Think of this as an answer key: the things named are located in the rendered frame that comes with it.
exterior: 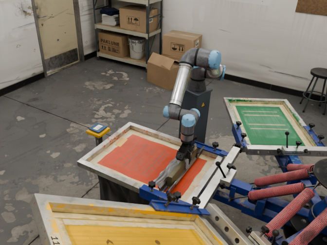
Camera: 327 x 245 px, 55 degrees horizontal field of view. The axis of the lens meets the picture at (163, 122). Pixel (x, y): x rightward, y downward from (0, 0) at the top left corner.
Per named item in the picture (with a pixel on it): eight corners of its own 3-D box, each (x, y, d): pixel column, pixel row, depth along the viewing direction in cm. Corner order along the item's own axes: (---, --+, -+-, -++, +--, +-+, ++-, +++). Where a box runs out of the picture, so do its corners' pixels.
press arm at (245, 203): (127, 166, 217) (127, 159, 214) (132, 161, 222) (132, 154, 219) (318, 244, 167) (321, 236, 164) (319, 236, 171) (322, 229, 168)
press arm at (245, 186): (219, 186, 183) (220, 180, 181) (223, 181, 188) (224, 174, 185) (248, 198, 176) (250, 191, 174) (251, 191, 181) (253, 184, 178)
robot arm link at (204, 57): (208, 64, 246) (196, 45, 193) (227, 67, 241) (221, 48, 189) (205, 79, 246) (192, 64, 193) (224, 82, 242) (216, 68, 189)
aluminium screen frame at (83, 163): (77, 166, 201) (76, 161, 199) (129, 125, 245) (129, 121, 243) (187, 215, 169) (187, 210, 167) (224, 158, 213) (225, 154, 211)
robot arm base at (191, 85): (195, 82, 259) (196, 71, 254) (209, 89, 250) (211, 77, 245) (183, 87, 250) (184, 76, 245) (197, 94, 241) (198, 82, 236)
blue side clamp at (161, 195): (139, 196, 181) (138, 187, 178) (143, 191, 185) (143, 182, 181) (185, 218, 169) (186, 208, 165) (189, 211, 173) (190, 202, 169)
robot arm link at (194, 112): (184, 105, 194) (178, 113, 185) (201, 108, 191) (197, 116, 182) (183, 116, 198) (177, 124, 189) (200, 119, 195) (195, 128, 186)
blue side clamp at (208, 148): (182, 148, 223) (182, 140, 219) (185, 145, 227) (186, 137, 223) (221, 163, 211) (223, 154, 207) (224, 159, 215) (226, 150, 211)
